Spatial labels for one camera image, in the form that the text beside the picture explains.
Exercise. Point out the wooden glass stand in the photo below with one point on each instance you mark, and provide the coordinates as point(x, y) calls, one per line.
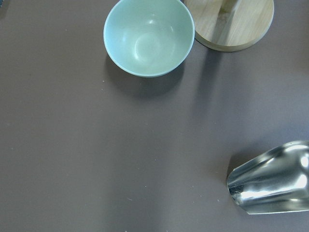
point(230, 25)

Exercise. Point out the metal ice scoop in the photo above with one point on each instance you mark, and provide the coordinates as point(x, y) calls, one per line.
point(276, 181)

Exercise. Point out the green bowl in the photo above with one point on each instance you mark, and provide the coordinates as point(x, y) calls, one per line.
point(148, 38)

